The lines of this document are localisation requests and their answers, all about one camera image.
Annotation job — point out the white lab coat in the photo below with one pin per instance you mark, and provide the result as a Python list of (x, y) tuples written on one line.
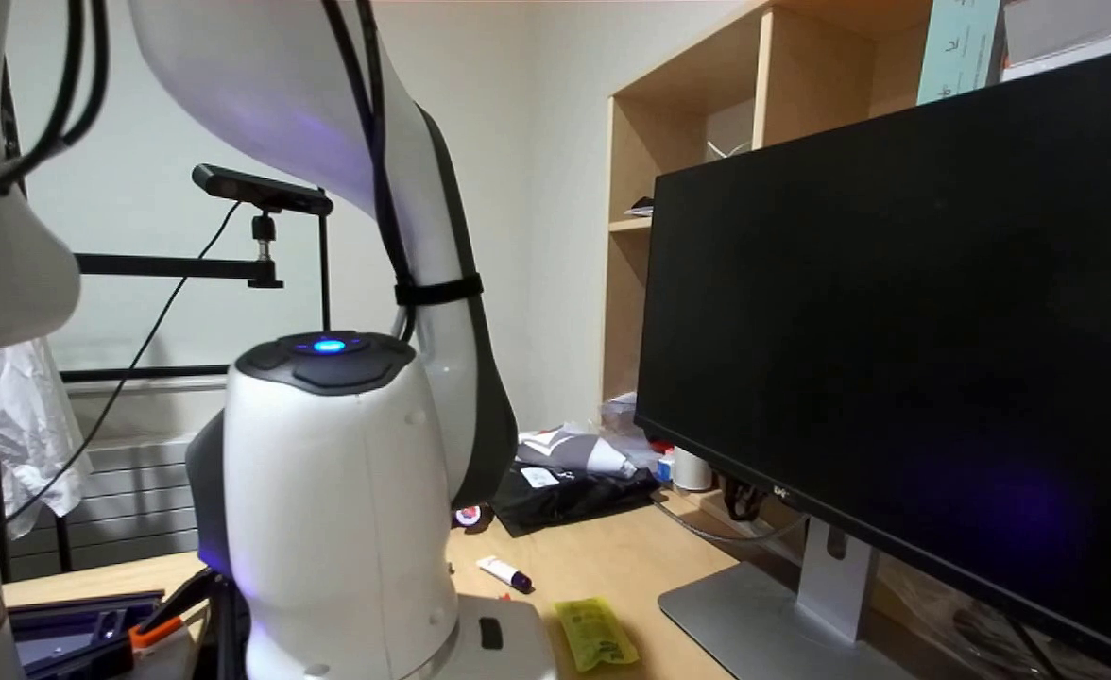
[(26, 428)]

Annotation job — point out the black bag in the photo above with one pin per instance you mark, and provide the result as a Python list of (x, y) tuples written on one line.
[(230, 628)]

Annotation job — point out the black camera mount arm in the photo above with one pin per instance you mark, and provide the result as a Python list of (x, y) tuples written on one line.
[(165, 267)]

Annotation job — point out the black bar camera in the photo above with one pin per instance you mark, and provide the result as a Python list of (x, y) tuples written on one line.
[(259, 189)]

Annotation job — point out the white cup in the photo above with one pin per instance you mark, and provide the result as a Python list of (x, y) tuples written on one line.
[(689, 471)]

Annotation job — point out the white tube black cap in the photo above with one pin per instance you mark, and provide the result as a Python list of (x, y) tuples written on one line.
[(502, 572)]

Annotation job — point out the small dark shelf object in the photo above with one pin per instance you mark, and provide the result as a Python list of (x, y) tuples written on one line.
[(638, 206)]

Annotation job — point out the black framed window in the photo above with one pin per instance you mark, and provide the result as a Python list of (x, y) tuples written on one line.
[(141, 154)]

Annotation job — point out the wooden shelf unit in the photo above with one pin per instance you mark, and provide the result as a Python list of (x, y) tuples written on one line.
[(782, 62)]

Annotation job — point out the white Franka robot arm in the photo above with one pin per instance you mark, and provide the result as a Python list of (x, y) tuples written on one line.
[(330, 504)]

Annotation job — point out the green snack packet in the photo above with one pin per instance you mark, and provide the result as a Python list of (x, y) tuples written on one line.
[(593, 633)]

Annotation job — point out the teal plank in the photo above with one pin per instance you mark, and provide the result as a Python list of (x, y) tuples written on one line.
[(958, 44)]

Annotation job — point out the white radiator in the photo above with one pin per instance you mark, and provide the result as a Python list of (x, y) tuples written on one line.
[(141, 504)]

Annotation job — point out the black folded cloth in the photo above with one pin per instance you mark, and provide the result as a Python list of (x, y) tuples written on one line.
[(568, 491)]

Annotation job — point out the silver monitor stand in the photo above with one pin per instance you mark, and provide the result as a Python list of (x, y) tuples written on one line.
[(832, 578)]

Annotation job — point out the black computer monitor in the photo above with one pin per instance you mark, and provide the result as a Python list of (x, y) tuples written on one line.
[(958, 327)]

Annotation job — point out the small wooden table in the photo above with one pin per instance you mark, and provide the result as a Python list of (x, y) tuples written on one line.
[(104, 574)]

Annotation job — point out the blue plastic tray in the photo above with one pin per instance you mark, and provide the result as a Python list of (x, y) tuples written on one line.
[(66, 636)]

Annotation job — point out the white grey cloth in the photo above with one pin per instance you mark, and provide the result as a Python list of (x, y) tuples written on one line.
[(580, 449)]

